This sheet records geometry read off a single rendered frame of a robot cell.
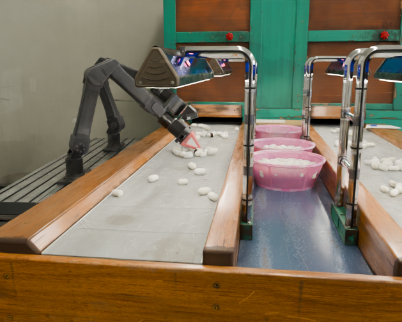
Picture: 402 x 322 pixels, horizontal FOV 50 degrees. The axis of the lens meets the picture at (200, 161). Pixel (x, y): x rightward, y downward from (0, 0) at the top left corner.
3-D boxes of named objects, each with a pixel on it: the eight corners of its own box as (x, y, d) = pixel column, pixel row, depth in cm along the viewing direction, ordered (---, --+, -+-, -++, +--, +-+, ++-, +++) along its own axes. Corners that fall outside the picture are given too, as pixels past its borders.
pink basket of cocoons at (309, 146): (262, 175, 162) (263, 150, 160) (239, 160, 187) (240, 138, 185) (326, 170, 168) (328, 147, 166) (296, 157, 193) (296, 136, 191)
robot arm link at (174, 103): (181, 105, 177) (162, 85, 172) (190, 107, 170) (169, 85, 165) (163, 126, 176) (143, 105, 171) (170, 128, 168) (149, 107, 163)
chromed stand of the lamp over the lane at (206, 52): (173, 236, 103) (170, 45, 94) (186, 209, 123) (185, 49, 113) (252, 240, 101) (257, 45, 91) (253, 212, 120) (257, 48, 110)
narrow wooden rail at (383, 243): (392, 321, 72) (398, 260, 70) (298, 140, 248) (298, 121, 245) (425, 323, 72) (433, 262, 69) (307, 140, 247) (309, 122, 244)
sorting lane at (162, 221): (41, 264, 79) (40, 253, 79) (191, 127, 254) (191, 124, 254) (202, 274, 75) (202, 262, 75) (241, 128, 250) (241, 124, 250)
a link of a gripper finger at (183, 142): (207, 141, 175) (190, 126, 175) (204, 144, 168) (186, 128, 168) (196, 153, 177) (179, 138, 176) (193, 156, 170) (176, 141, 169)
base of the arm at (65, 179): (91, 151, 168) (73, 151, 168) (74, 163, 148) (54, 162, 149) (92, 171, 170) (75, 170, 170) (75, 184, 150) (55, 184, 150)
